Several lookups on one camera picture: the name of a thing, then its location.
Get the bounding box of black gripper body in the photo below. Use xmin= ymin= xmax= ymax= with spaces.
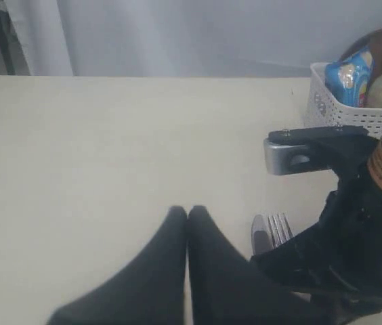
xmin=251 ymin=137 xmax=382 ymax=324

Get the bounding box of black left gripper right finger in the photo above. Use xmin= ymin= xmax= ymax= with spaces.
xmin=187 ymin=206 xmax=330 ymax=324

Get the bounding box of black metal stand pole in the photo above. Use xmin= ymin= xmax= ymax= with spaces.
xmin=0 ymin=14 xmax=16 ymax=75

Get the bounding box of blue chips bag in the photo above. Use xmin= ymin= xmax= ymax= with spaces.
xmin=324 ymin=46 xmax=375 ymax=108

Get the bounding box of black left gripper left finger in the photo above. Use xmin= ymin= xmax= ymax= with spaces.
xmin=48 ymin=206 xmax=187 ymax=324

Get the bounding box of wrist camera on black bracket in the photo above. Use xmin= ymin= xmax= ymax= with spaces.
xmin=263 ymin=126 xmax=378 ymax=178

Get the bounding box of white perforated plastic basket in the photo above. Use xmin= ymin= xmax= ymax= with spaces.
xmin=301 ymin=62 xmax=382 ymax=139

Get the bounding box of silver fork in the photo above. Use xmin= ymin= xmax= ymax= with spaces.
xmin=268 ymin=213 xmax=293 ymax=248

